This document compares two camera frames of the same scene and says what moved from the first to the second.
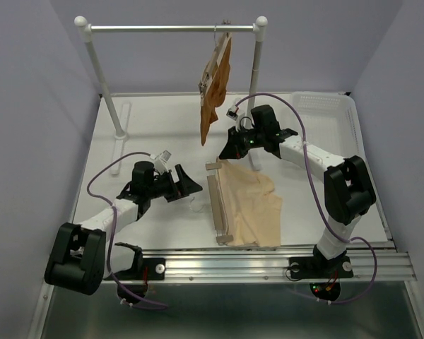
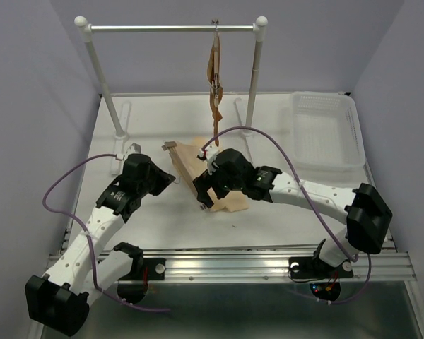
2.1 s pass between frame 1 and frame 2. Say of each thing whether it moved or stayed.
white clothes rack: stayed
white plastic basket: stayed
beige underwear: moved
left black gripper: moved
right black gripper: moved
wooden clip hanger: moved
